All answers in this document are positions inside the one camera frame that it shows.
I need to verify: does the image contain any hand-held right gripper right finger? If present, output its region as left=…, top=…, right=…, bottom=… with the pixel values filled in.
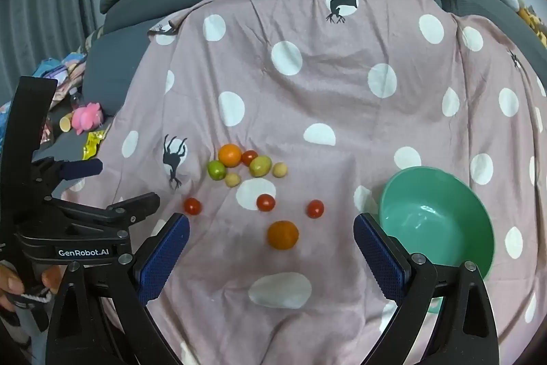
left=353, top=213, right=501, bottom=365

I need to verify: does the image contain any pink plush toy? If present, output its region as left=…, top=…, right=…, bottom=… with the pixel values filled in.
left=70, top=102, right=104, bottom=133

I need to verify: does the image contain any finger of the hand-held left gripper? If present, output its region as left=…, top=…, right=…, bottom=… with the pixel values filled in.
left=55, top=192, right=161, bottom=238
left=32, top=158, right=104, bottom=188

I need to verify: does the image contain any pink polka dot printed blanket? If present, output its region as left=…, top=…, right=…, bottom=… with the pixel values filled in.
left=55, top=0, right=547, bottom=365

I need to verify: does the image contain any green plastic bowl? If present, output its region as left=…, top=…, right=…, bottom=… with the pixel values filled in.
left=378, top=166, right=495, bottom=314

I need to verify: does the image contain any yellow plush toy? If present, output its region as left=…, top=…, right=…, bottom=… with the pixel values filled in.
left=517, top=3, right=547, bottom=47

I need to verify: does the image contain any yellow snack packet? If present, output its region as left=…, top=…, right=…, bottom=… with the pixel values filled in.
left=82, top=131, right=105, bottom=160

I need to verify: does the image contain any orange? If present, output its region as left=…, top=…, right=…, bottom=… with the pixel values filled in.
left=218, top=143, right=243, bottom=168
left=267, top=220, right=299, bottom=250

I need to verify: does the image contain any clear plastic bottle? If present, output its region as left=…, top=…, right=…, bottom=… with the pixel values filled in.
left=66, top=88, right=86, bottom=111

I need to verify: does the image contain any person's left hand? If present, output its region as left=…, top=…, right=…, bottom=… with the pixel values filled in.
left=0, top=262, right=63, bottom=312

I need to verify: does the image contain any yellow-green tomato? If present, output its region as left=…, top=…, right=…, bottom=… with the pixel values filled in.
left=250, top=156, right=273, bottom=178

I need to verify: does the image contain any colourful printed cloth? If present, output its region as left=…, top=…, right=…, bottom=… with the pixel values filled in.
left=32, top=57, right=88, bottom=109

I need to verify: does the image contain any grey curtain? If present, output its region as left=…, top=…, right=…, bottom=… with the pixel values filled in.
left=0, top=0, right=99, bottom=92

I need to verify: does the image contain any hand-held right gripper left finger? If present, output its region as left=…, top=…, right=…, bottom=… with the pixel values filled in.
left=45, top=213, right=191, bottom=365

